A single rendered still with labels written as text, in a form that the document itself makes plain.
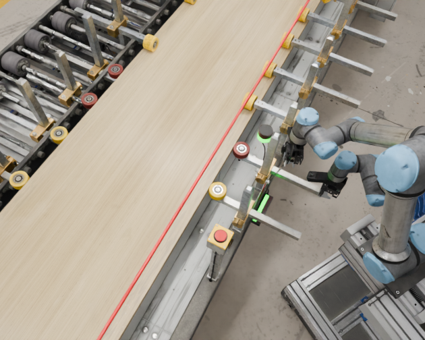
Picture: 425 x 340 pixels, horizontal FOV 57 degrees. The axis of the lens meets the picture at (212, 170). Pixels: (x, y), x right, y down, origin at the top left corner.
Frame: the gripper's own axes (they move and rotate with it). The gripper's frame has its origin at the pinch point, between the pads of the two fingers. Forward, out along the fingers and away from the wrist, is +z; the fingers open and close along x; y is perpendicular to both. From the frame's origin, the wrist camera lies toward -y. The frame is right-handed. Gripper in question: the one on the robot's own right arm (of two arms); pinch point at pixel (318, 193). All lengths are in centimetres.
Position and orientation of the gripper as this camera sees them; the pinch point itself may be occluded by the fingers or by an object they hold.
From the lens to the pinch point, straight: 194.1
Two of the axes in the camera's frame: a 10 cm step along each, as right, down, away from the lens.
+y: 8.9, 4.2, -2.0
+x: 4.6, -7.6, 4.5
